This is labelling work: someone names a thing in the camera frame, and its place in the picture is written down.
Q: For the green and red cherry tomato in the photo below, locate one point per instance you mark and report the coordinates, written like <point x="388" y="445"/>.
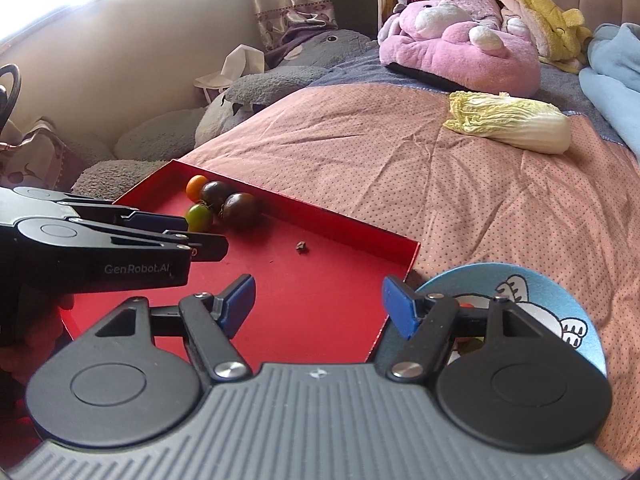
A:
<point x="199" y="216"/>

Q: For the napa cabbage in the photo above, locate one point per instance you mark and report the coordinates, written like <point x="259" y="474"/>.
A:
<point x="515" y="122"/>

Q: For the red shallow box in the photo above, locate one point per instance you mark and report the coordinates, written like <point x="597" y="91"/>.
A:
<point x="310" y="300"/>

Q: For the pink dotted bed cover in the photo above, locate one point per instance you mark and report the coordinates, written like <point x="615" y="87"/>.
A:
<point x="375" y="160"/>

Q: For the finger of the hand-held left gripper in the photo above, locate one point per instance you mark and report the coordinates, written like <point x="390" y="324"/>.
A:
<point x="200" y="247"/>
<point x="155" y="221"/>

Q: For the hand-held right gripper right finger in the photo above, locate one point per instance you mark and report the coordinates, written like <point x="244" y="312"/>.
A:
<point x="400" y="305"/>

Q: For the pink plush toy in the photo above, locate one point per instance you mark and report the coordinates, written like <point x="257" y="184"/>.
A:
<point x="450" y="55"/>

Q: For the dark brown cherry tomato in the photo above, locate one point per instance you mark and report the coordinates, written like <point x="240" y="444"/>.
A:
<point x="215" y="193"/>
<point x="240" y="208"/>

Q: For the small brown crumb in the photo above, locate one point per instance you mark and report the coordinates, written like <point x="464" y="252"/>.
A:
<point x="301" y="247"/>

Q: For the light blue blanket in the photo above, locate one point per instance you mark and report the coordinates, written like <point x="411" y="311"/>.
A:
<point x="615" y="85"/>

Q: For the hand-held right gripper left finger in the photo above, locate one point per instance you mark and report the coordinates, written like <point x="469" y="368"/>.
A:
<point x="235" y="305"/>

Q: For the patterned bag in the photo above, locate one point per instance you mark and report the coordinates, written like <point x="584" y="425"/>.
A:
<point x="35" y="155"/>

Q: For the yellow plush blanket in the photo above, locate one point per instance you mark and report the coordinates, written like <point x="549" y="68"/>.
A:
<point x="545" y="15"/>

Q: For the grey bed sheet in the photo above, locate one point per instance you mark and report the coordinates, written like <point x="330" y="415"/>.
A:
<point x="360" y="67"/>

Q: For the grey plush toy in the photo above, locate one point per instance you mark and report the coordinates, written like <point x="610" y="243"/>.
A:
<point x="280" y="82"/>

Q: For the blue cartoon tiger plate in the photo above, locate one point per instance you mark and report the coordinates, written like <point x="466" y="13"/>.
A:
<point x="550" y="285"/>

